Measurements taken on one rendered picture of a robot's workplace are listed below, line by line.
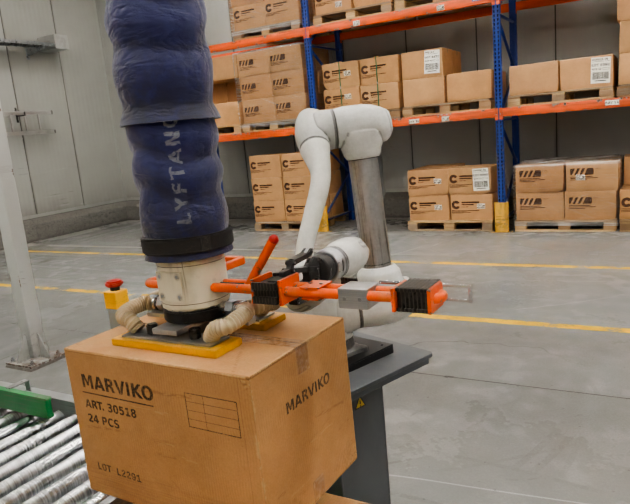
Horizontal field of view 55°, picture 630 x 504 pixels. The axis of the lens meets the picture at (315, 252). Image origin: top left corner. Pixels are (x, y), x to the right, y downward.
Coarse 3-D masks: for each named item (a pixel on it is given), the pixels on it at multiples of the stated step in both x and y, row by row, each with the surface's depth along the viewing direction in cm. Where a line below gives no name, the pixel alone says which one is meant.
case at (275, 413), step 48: (96, 336) 162; (240, 336) 150; (288, 336) 146; (336, 336) 153; (96, 384) 151; (144, 384) 141; (192, 384) 133; (240, 384) 125; (288, 384) 136; (336, 384) 154; (96, 432) 156; (144, 432) 145; (192, 432) 136; (240, 432) 128; (288, 432) 136; (336, 432) 154; (96, 480) 160; (144, 480) 149; (192, 480) 140; (240, 480) 131; (288, 480) 136; (336, 480) 155
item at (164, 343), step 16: (128, 336) 151; (144, 336) 150; (160, 336) 148; (176, 336) 147; (192, 336) 143; (224, 336) 144; (176, 352) 142; (192, 352) 139; (208, 352) 136; (224, 352) 138
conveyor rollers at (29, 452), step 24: (0, 408) 250; (0, 432) 229; (24, 432) 228; (48, 432) 226; (72, 432) 224; (0, 456) 210; (24, 456) 209; (48, 456) 207; (72, 456) 205; (0, 480) 199; (24, 480) 197; (48, 480) 195; (72, 480) 192
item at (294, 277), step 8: (296, 272) 142; (256, 280) 141; (264, 280) 142; (280, 280) 136; (288, 280) 138; (296, 280) 141; (256, 288) 138; (264, 288) 137; (272, 288) 136; (280, 288) 136; (256, 296) 139; (264, 296) 138; (272, 296) 137; (280, 296) 136; (288, 296) 138; (272, 304) 137; (280, 304) 136
